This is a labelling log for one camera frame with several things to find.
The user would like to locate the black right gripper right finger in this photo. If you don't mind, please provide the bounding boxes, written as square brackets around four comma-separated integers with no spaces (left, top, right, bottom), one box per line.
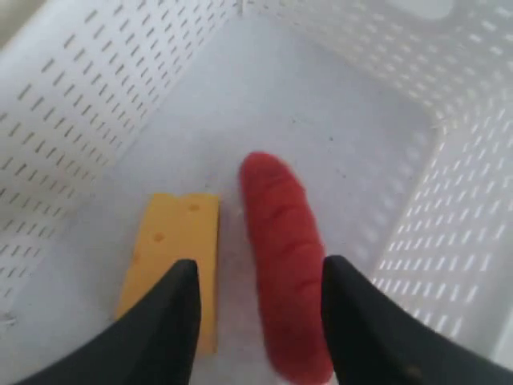
[321,256,512,384]

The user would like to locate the yellow cheese wedge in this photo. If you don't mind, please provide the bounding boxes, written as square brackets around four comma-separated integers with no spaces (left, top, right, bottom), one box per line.
[115,193,220,356]

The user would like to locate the white perforated plastic basket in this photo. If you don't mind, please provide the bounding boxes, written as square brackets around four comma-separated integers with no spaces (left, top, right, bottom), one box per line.
[1,1,512,384]

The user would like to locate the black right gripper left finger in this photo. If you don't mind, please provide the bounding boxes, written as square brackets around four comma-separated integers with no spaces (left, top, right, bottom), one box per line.
[21,259,200,384]

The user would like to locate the red sausage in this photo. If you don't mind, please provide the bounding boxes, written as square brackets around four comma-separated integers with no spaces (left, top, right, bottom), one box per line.
[239,152,333,384]

